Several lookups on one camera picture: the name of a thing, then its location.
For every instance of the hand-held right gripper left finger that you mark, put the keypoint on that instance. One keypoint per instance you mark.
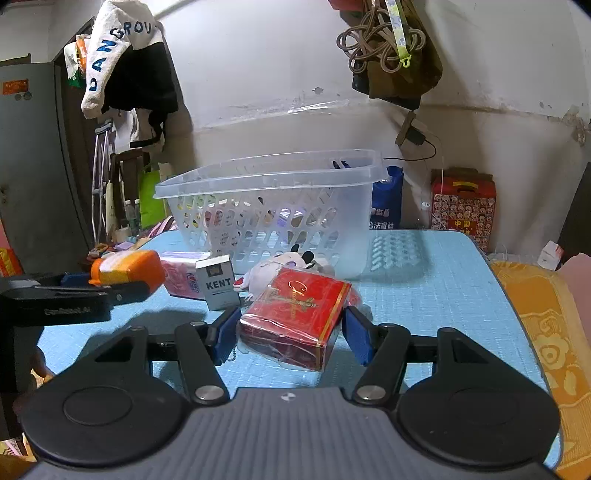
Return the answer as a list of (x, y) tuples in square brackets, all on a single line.
[(225, 331)]

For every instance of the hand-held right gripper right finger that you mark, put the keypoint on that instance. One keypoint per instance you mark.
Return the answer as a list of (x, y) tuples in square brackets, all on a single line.
[(358, 338)]

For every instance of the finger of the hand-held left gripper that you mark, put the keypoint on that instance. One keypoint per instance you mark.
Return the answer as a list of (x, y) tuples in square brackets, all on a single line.
[(76, 278), (131, 293)]

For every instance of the orange and white snack packet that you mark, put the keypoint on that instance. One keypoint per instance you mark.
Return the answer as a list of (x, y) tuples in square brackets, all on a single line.
[(127, 270)]

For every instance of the red gold-print box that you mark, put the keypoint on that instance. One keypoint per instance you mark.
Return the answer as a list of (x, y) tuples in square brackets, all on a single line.
[(295, 314)]

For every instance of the clear plastic basket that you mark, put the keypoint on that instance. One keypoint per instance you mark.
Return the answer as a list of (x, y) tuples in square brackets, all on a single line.
[(277, 207)]

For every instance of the person's left hand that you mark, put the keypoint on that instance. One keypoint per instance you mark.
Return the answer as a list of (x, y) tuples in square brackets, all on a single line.
[(42, 362)]

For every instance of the white cigarette pack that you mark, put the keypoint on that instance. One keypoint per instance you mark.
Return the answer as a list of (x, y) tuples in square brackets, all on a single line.
[(217, 282)]

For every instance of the pink tissue packet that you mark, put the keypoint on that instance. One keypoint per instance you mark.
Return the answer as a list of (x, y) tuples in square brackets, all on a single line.
[(180, 274)]

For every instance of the white panda plush toy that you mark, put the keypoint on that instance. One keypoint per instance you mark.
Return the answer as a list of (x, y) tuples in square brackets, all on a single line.
[(272, 270)]

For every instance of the metal crutches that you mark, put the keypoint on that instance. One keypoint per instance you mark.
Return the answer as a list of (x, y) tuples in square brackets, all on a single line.
[(99, 184)]

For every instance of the green paper bag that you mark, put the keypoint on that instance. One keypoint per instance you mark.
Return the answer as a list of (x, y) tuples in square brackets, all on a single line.
[(151, 198)]

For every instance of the grey door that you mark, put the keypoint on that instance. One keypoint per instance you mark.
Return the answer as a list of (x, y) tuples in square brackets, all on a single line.
[(32, 161)]

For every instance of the blue shopping bag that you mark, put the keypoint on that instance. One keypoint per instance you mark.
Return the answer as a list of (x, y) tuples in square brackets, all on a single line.
[(385, 203)]

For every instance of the red patterned gift box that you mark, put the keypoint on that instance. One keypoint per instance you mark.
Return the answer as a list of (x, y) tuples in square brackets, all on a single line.
[(464, 207)]

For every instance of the orange floral blanket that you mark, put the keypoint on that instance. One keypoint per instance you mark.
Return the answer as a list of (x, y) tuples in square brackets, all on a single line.
[(549, 332)]

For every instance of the black hanging garment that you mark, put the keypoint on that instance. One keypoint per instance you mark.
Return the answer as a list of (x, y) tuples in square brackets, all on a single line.
[(143, 83)]

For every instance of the small white carton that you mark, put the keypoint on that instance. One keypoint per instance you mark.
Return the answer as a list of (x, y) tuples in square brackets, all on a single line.
[(551, 254)]

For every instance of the white lettered hanging garment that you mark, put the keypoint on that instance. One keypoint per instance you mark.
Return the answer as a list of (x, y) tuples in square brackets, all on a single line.
[(108, 41)]

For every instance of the olive green hanging bag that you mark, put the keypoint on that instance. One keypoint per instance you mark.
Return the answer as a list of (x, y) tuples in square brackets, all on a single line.
[(415, 78)]

